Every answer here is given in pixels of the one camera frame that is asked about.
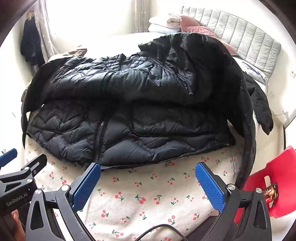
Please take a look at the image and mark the grey padded headboard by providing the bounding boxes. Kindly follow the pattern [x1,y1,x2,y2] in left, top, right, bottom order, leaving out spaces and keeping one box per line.
[180,6,282,78]

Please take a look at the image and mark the dark hanging clothes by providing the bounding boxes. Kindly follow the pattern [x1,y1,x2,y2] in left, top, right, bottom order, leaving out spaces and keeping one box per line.
[20,14,46,67]

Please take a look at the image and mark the grey patterned curtain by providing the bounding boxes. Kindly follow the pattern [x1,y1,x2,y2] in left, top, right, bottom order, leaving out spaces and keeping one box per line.
[35,0,59,56]
[132,0,158,33]

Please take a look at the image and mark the brown blanket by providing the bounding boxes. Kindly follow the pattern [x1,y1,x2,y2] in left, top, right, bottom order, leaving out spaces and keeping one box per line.
[47,48,88,62]

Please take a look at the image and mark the pink velvet cushion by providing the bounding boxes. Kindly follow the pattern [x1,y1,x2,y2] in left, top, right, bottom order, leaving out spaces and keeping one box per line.
[185,25,238,55]
[179,15,201,32]

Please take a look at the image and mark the person's left hand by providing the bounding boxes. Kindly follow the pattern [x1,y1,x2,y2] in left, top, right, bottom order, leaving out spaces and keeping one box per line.
[12,209,25,230]

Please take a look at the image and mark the bed with grey sheet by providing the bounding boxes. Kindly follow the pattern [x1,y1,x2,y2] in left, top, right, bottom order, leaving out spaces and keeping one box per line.
[46,31,285,130]

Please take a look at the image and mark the cherry print blanket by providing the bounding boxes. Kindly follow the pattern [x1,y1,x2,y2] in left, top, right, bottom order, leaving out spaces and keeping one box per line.
[22,137,249,241]

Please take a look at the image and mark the small photo card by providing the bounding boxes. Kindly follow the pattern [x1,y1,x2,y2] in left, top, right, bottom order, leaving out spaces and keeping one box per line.
[262,183,280,206]

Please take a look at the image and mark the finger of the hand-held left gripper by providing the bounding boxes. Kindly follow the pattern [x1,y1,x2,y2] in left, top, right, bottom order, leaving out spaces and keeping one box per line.
[0,148,18,168]
[21,154,48,184]

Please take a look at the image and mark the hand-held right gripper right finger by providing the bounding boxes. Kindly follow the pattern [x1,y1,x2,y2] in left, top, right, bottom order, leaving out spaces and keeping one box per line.
[195,161,273,241]

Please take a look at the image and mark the black pillow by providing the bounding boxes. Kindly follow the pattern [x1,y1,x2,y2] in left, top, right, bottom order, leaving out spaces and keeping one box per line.
[244,74,274,136]

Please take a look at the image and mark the red plastic chair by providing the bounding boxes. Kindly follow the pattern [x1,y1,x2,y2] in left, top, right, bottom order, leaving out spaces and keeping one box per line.
[233,146,296,219]

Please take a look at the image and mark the black puffer jacket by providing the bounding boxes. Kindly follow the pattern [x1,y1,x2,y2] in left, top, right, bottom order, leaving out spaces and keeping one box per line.
[20,32,257,190]

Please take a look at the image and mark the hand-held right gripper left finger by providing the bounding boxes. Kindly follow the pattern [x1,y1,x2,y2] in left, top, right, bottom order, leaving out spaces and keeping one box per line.
[25,162,102,241]

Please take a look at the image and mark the white printed pillow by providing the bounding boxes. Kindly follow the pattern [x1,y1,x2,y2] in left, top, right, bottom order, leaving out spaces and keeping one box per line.
[232,57,269,88]

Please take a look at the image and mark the pale pink pillow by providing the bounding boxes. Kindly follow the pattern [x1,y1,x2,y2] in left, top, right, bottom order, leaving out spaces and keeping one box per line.
[149,16,183,29]

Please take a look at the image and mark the black cable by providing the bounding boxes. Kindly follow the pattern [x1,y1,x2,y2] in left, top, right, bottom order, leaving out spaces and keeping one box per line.
[134,223,223,241]

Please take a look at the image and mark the light blue pillow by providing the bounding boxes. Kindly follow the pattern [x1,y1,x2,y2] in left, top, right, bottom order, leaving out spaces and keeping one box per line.
[147,23,181,34]

